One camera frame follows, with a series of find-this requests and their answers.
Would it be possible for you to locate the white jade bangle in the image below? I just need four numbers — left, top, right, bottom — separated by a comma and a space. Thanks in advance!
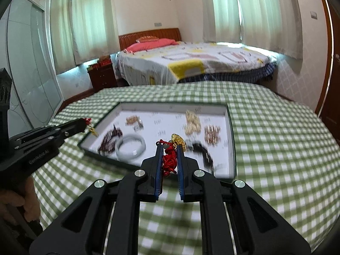
115, 135, 146, 161

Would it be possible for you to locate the rose gold bead bracelet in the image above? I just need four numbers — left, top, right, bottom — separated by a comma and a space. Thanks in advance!
204, 124, 222, 143

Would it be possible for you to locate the wooden headboard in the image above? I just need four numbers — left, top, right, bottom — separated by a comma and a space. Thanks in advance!
118, 28, 182, 51

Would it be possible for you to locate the rhinestone hair clip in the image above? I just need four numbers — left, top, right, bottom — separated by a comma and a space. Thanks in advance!
125, 115, 144, 131

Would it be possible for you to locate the dark red bead bracelet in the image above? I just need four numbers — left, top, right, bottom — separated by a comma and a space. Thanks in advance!
98, 128, 124, 154

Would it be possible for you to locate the wooden door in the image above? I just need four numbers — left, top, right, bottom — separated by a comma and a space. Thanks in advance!
315, 0, 340, 128

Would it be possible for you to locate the person's left hand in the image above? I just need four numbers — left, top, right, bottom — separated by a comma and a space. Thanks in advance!
0, 181, 40, 226

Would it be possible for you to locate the green checked tablecloth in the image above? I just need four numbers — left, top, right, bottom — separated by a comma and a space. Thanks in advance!
32, 82, 340, 255

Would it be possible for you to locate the green box tray white lining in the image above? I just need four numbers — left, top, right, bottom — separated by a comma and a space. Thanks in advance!
77, 101, 237, 179

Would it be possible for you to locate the patterned white bed sheet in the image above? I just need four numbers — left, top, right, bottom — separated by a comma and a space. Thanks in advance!
117, 41, 278, 87

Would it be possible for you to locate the dark wooden nightstand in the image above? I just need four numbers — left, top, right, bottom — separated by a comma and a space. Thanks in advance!
87, 64, 117, 91

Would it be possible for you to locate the glass sliding wardrobe door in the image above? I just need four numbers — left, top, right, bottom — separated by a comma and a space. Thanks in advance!
0, 0, 64, 128

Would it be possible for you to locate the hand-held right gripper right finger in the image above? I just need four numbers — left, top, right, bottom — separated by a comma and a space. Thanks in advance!
177, 145, 311, 255

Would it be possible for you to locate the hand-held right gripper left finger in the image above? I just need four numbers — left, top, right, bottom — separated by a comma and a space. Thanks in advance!
30, 142, 166, 255

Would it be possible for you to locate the dark gourd pendant black cord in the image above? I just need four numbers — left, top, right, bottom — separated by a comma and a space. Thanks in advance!
184, 139, 215, 170

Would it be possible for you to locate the pink pillow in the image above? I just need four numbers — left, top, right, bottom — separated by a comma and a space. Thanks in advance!
125, 38, 178, 54

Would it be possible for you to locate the pale green curtain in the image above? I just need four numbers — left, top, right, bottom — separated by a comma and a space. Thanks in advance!
203, 0, 303, 59
49, 0, 119, 67

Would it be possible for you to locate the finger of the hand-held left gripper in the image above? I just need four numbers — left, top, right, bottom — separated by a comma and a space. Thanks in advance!
9, 119, 87, 145
16, 125, 86, 154

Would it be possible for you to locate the cream pearl bracelet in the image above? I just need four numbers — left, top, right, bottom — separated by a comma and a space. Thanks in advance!
185, 110, 201, 136

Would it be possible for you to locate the blue plaid blanket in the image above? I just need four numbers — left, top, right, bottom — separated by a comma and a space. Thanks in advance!
178, 64, 277, 83

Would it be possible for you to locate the red knot gold ingot charm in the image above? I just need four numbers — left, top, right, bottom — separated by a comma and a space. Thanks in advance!
155, 133, 188, 177

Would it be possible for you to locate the red patterned pillow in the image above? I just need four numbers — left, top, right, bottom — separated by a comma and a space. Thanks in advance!
135, 35, 160, 43

